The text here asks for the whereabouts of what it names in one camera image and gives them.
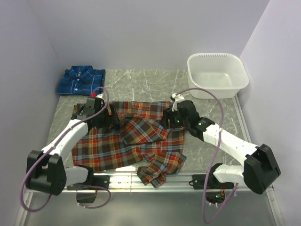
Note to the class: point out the black box under rail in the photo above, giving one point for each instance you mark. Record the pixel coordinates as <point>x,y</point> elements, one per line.
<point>83,198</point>

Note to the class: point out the red brown plaid shirt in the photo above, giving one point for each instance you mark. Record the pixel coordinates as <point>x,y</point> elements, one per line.
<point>140,137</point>

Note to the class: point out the white plastic basin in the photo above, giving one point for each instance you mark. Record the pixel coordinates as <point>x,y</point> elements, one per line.
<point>221,74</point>

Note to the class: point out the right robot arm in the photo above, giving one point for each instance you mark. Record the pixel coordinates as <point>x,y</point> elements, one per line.
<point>258,167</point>

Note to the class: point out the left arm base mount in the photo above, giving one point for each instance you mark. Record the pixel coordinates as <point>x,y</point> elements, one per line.
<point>98,181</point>

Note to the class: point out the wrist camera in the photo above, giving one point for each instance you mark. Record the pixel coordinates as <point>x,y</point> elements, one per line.
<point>92,105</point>
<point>176,99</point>

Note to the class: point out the blue plaid folded shirt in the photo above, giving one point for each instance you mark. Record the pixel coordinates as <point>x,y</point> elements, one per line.
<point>81,80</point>

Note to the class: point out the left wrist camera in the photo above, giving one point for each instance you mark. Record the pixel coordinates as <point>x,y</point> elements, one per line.
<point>92,105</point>

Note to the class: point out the aluminium rail frame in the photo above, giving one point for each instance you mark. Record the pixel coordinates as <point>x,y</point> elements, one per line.
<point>102,136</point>

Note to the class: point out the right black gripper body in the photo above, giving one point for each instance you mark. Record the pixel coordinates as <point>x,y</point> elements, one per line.
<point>177,120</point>

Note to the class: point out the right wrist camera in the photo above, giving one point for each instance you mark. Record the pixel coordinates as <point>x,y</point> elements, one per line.
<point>176,99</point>

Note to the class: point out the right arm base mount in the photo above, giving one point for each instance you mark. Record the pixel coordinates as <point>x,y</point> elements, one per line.
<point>198,182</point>

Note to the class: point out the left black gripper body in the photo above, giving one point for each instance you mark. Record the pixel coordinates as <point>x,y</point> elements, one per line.
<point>104,119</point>

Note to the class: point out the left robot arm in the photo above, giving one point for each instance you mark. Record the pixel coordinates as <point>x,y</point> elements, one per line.
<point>45,168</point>

